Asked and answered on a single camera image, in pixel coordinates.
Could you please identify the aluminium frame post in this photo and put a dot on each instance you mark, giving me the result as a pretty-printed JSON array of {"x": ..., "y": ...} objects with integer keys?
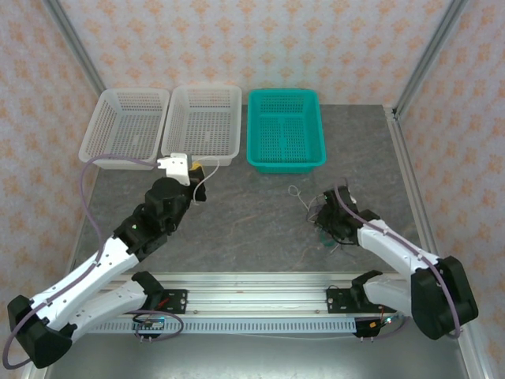
[
  {"x": 430, "y": 55},
  {"x": 75, "y": 43}
]

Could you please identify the teal plastic mesh basket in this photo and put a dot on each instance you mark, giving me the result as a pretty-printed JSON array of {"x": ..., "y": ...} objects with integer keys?
[{"x": 286, "y": 130}]

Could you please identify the aluminium table edge rail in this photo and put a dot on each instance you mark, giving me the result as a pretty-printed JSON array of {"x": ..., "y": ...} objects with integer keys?
[
  {"x": 418, "y": 205},
  {"x": 84, "y": 213}
]

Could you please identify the white plastic mesh basket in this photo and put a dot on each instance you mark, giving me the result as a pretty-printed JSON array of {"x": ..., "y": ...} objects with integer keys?
[
  {"x": 203, "y": 122},
  {"x": 122, "y": 126}
]

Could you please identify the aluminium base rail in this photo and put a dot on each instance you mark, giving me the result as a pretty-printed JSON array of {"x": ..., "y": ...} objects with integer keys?
[{"x": 256, "y": 294}]

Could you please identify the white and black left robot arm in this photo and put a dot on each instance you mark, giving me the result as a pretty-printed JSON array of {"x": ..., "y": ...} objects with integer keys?
[{"x": 79, "y": 278}]

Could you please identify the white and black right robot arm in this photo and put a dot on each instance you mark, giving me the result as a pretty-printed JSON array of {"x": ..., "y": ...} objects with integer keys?
[{"x": 394, "y": 245}]

